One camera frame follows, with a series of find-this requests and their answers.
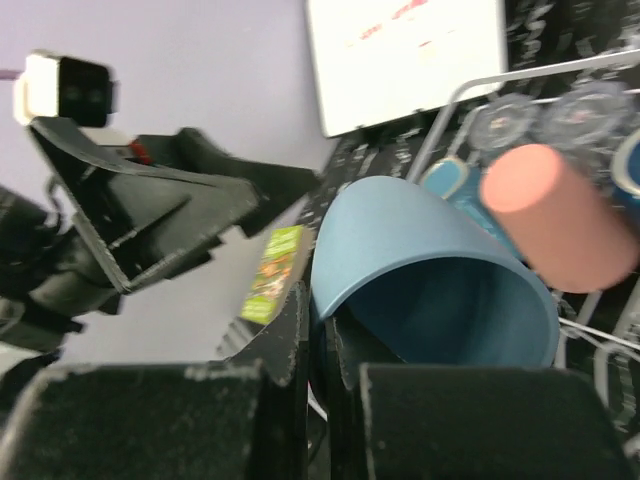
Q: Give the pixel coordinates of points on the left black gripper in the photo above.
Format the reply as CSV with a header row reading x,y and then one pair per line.
x,y
153,209

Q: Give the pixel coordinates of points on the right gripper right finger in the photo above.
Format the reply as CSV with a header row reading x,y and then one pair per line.
x,y
389,420

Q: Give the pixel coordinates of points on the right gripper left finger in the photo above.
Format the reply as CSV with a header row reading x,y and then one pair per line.
x,y
241,418

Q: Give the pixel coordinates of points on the light blue plastic cup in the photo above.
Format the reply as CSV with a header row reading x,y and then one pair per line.
x,y
426,281

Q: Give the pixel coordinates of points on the blue mug with handle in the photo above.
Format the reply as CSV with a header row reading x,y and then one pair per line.
x,y
458,183

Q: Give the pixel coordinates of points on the pink plastic cup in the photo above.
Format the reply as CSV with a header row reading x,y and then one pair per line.
x,y
566,230

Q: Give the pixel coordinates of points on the clear glass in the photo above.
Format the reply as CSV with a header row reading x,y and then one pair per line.
x,y
505,123
589,115

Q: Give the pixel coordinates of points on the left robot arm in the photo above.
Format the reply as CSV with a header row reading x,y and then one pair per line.
x,y
49,277

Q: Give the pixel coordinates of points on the green Treehouse book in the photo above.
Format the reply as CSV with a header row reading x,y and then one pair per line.
x,y
282,264

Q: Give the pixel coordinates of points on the white whiteboard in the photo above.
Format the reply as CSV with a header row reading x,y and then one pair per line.
x,y
380,61

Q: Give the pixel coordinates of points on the dark blue ribbed mug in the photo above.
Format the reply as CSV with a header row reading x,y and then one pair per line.
x,y
624,172

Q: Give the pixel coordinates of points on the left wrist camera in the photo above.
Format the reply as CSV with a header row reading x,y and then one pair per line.
x,y
55,85

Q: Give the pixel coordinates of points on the white wire dish rack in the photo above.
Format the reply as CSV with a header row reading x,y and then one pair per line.
x,y
615,309

